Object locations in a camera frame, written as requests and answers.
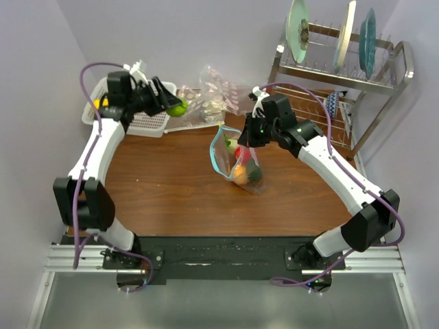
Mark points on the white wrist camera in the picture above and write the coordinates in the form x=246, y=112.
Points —
x=257, y=95
x=137, y=71

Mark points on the white plastic basket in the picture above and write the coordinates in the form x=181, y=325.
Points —
x=142, y=124

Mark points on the pile of spotted plastic bags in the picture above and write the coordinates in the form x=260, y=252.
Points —
x=211, y=101

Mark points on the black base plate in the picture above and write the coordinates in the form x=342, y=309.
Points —
x=230, y=258

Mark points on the teal glass plate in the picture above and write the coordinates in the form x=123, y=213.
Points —
x=367, y=44

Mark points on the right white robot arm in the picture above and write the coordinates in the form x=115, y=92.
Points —
x=372, y=210

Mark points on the yellow pear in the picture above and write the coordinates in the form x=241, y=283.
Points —
x=103, y=102

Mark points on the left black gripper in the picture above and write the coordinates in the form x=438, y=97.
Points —
x=163, y=98

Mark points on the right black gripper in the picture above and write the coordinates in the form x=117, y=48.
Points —
x=247, y=138

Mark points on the green lime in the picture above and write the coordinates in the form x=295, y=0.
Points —
x=178, y=110

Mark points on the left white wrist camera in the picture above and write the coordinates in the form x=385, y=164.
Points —
x=137, y=71

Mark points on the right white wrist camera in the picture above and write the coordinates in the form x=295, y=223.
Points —
x=257, y=95

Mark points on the orange peach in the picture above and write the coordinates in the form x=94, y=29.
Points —
x=239, y=175

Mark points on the white cream plate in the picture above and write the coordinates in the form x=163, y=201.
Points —
x=344, y=37

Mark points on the blue zip top bag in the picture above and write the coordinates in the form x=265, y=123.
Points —
x=234, y=162

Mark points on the pale green plate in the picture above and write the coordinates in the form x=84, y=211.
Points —
x=297, y=30

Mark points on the steel dish rack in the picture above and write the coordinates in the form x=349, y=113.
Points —
x=395, y=72

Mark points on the large red apple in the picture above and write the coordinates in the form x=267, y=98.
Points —
x=243, y=154

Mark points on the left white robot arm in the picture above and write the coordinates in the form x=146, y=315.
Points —
x=83, y=201

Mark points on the dark green avocado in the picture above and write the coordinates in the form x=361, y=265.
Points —
x=253, y=171

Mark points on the blue patterned bowl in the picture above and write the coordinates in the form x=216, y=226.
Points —
x=331, y=103

